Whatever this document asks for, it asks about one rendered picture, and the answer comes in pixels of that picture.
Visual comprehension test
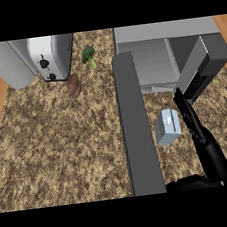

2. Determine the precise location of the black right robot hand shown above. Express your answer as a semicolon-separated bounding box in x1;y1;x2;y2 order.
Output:
153;82;227;194

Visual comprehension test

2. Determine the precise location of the green broccoli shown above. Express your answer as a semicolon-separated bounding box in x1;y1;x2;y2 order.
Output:
79;44;99;72

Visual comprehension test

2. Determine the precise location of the pale grey appliance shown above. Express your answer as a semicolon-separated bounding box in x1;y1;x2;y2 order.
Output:
0;37;41;92

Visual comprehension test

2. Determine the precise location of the pale blue milk carton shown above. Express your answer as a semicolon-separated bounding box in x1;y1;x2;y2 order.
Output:
151;106;185;148

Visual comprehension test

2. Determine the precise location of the silver toaster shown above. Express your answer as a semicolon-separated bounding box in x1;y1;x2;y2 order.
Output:
26;32;79;85

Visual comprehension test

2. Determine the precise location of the dark grey microwave door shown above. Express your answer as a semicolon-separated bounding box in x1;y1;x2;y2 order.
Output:
110;49;168;198

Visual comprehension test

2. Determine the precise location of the brown potato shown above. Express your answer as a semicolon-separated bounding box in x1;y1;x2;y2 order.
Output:
64;72;83;100

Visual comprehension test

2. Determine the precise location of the grey microwave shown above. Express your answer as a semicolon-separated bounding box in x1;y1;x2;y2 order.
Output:
112;13;227;114

